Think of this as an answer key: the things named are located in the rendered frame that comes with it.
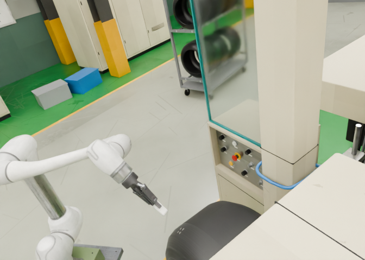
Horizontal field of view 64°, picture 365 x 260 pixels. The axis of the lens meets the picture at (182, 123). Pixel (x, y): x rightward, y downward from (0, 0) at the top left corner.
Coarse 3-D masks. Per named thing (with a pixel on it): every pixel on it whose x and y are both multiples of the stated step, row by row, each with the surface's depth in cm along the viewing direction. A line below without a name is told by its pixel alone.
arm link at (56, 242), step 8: (40, 240) 164; (48, 240) 163; (56, 240) 164; (64, 240) 168; (72, 240) 175; (40, 248) 160; (48, 248) 159; (56, 248) 161; (64, 248) 166; (72, 248) 174; (40, 256) 159; (48, 256) 159; (56, 256) 161; (64, 256) 165
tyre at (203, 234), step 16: (208, 208) 110; (224, 208) 103; (240, 208) 101; (192, 224) 103; (208, 224) 98; (224, 224) 96; (240, 224) 94; (176, 240) 101; (192, 240) 94; (208, 240) 92; (224, 240) 90; (176, 256) 98; (192, 256) 91; (208, 256) 87
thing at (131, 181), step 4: (132, 172) 128; (132, 176) 126; (136, 176) 127; (128, 180) 125; (132, 180) 125; (136, 180) 126; (124, 184) 125; (128, 184) 125; (132, 184) 125; (136, 184) 125; (132, 188) 131; (140, 188) 126
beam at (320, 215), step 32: (352, 160) 69; (320, 192) 63; (352, 192) 61; (256, 224) 59; (288, 224) 58; (320, 224) 56; (352, 224) 55; (224, 256) 54; (256, 256) 53; (288, 256) 52; (320, 256) 51; (352, 256) 50
